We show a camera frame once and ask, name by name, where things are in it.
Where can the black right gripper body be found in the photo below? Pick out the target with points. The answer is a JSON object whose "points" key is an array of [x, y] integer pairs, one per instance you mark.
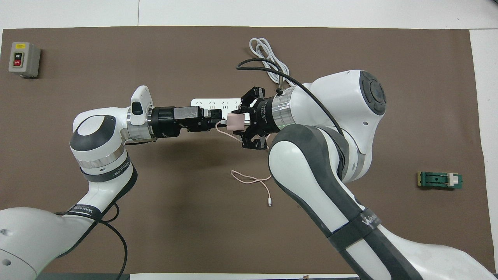
{"points": [[262, 116]]}

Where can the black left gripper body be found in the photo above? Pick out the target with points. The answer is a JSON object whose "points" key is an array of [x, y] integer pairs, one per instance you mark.
{"points": [[183, 120]]}

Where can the pink charger adapter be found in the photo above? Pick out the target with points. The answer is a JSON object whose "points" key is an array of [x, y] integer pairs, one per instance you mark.
{"points": [[235, 122]]}

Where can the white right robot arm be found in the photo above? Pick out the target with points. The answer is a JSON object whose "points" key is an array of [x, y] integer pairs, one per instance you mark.
{"points": [[330, 97]]}

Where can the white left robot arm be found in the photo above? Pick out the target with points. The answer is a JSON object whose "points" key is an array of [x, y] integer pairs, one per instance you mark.
{"points": [[93, 128]]}

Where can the white power strip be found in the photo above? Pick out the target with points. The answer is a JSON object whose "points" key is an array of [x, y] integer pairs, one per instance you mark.
{"points": [[218, 103]]}

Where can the brown table mat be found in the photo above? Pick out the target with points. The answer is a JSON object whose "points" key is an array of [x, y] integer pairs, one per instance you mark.
{"points": [[194, 217]]}

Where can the grey on-off switch box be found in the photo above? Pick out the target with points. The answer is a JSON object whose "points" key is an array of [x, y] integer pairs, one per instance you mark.
{"points": [[23, 59]]}

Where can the green knife switch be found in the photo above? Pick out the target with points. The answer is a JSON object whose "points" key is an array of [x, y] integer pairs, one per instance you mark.
{"points": [[437, 180]]}

